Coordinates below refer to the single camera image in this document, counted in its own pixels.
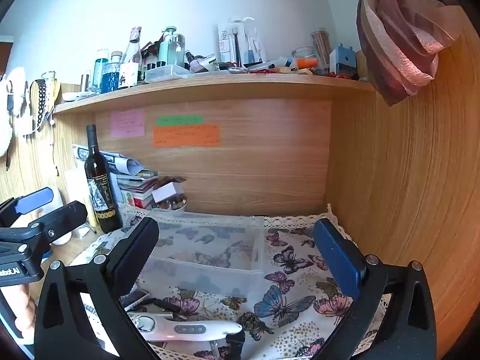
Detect clear plastic tray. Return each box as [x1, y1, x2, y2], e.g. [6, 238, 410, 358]
[144, 64, 190, 83]

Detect stack of books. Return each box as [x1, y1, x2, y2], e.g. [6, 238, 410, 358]
[116, 169, 162, 211]

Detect white handheld massager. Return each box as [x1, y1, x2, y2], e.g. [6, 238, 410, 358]
[127, 309, 244, 342]

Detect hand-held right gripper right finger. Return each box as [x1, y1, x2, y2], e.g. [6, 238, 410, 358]
[313, 217, 437, 360]

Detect brown curtain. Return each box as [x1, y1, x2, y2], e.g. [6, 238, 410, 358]
[304, 0, 464, 106]

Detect wooden shelf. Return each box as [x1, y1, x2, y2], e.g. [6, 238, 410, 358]
[52, 73, 376, 115]

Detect grey printed papers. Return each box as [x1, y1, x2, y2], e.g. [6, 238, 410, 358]
[73, 144, 147, 181]

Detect blue toothbrush package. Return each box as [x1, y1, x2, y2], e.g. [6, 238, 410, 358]
[243, 18, 268, 64]

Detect small white box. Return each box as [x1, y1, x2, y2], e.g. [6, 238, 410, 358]
[152, 182, 184, 203]

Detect blue pencil sharpener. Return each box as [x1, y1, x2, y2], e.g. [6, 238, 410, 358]
[329, 43, 357, 79]

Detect green sticky note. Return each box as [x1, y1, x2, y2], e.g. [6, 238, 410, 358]
[157, 115, 203, 126]

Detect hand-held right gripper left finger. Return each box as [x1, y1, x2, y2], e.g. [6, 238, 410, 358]
[34, 217, 160, 360]

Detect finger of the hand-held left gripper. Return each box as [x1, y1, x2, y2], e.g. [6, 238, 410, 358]
[0, 200, 89, 250]
[0, 187, 55, 227]

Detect pink sticky note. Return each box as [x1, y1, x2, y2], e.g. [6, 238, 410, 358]
[110, 110, 145, 138]

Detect empty glass jar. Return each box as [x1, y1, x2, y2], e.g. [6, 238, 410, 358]
[292, 47, 317, 68]

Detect beaded strap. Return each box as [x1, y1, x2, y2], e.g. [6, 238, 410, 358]
[30, 79, 47, 132]

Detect brown wooden cabinet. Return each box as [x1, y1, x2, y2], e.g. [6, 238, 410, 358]
[0, 37, 15, 77]

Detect jar of wooden sticks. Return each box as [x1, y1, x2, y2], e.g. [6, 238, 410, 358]
[310, 28, 332, 74]

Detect blue patterned bottle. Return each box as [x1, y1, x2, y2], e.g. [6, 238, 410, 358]
[100, 51, 124, 94]

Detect orange capped bottle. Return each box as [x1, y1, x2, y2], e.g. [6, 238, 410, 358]
[285, 57, 319, 70]

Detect bowl of beads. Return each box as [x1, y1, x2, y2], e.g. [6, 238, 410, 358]
[152, 195, 187, 212]

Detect mint green pump bottle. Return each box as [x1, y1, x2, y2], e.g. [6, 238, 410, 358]
[159, 26, 186, 70]

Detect small black object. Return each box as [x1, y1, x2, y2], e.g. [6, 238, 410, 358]
[225, 330, 246, 360]

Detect butterfly printed tablecloth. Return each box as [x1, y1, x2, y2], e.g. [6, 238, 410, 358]
[71, 204, 391, 360]

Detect person's left hand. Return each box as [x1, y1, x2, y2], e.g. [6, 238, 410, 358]
[12, 281, 40, 340]

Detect clear glass labelled bottle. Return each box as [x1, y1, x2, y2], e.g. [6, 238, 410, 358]
[119, 27, 142, 89]

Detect orange sticky note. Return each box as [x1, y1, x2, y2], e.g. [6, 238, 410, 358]
[153, 124, 221, 148]

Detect dark wine bottle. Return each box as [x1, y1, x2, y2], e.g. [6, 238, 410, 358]
[83, 124, 124, 233]

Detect clear plastic storage box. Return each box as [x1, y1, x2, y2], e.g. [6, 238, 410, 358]
[137, 210, 265, 301]

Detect teal tall bottle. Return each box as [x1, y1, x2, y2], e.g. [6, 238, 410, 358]
[92, 49, 110, 89]

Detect black toothbrush package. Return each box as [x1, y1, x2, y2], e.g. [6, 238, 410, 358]
[217, 19, 245, 64]

